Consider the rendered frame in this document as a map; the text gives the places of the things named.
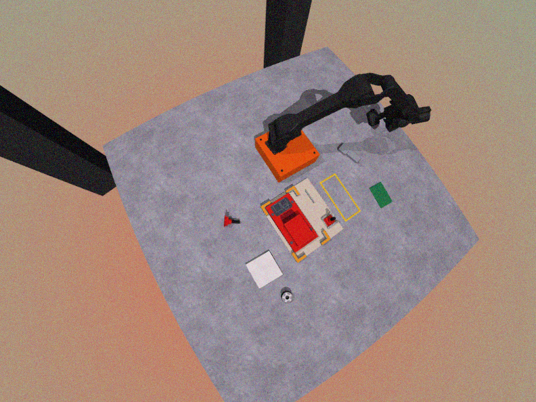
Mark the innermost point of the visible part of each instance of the green flat square mat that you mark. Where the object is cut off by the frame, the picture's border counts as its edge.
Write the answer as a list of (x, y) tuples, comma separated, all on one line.
[(380, 194)]

